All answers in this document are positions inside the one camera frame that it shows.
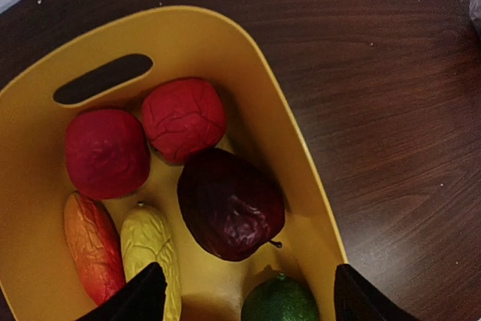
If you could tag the red toy apple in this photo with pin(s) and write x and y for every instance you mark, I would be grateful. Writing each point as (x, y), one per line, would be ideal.
(183, 117)
(106, 153)

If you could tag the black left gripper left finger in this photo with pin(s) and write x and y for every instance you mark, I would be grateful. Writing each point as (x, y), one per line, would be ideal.
(142, 298)

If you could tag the yellow plastic basket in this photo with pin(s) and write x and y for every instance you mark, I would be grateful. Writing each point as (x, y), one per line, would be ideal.
(115, 66)

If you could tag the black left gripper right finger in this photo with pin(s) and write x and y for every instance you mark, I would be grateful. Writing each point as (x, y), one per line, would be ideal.
(356, 299)

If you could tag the dark red toy fruit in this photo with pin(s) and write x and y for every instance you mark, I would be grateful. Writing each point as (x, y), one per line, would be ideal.
(230, 207)

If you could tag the yellow toy banana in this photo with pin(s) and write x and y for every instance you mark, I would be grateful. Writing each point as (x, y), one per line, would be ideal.
(146, 237)

